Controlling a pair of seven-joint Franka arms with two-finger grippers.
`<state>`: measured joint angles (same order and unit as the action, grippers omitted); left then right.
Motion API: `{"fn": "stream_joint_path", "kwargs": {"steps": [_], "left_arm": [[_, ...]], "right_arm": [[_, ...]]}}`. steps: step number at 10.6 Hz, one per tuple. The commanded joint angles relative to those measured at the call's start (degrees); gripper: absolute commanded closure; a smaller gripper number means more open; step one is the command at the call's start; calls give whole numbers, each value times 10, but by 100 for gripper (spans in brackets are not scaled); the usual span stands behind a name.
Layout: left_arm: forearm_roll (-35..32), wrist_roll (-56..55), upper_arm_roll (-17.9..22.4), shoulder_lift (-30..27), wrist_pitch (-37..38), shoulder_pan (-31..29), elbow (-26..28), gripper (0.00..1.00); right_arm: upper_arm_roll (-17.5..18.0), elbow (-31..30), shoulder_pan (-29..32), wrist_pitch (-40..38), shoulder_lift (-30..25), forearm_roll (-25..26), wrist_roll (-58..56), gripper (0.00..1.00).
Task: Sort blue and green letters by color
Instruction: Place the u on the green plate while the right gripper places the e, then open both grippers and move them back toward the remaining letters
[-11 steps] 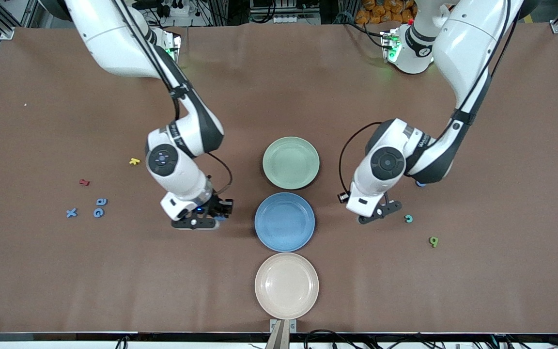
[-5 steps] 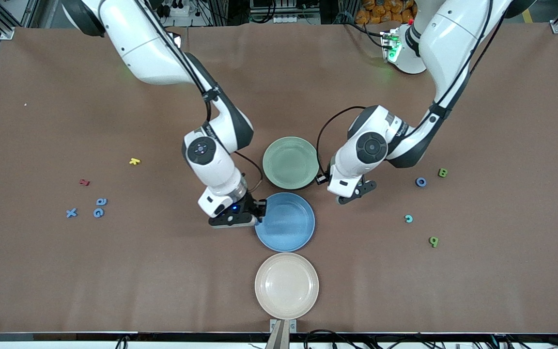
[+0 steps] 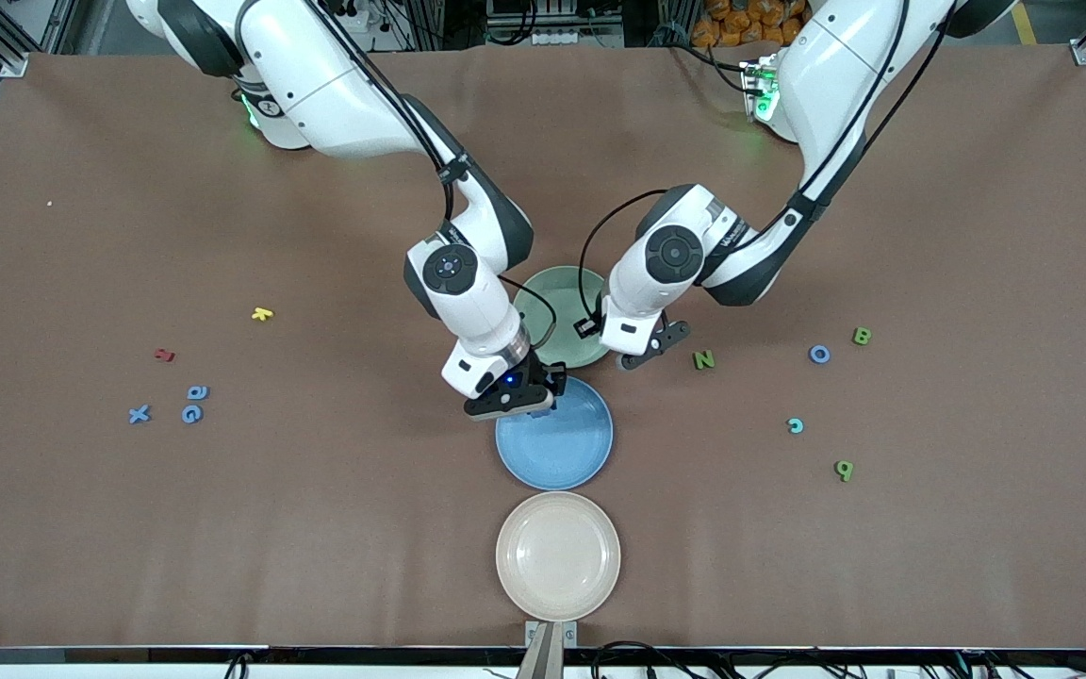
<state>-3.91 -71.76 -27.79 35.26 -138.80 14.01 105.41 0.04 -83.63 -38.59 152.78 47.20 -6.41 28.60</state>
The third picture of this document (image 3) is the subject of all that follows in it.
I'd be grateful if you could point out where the light green plate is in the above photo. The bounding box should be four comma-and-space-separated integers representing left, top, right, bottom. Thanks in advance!
512, 267, 615, 370

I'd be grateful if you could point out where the blue plate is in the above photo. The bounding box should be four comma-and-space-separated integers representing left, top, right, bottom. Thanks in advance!
495, 377, 615, 491

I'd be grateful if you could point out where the beige plate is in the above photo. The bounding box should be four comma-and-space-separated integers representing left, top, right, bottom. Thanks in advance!
495, 490, 622, 622

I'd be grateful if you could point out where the brown table cover sheet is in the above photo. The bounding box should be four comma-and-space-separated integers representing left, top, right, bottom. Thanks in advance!
0, 42, 1086, 652

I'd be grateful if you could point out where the orange packets pile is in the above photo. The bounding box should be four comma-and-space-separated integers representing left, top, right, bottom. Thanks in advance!
691, 0, 813, 48

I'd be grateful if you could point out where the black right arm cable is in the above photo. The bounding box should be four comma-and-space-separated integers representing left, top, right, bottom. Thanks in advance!
312, 0, 560, 369

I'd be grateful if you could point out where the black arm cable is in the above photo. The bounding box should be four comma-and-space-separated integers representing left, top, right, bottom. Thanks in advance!
312, 0, 560, 369
578, 0, 940, 322

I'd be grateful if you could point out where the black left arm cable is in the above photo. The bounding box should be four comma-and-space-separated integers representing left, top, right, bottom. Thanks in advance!
578, 0, 940, 322

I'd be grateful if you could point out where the black table edge rail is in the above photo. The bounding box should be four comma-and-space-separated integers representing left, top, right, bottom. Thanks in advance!
0, 646, 1086, 669

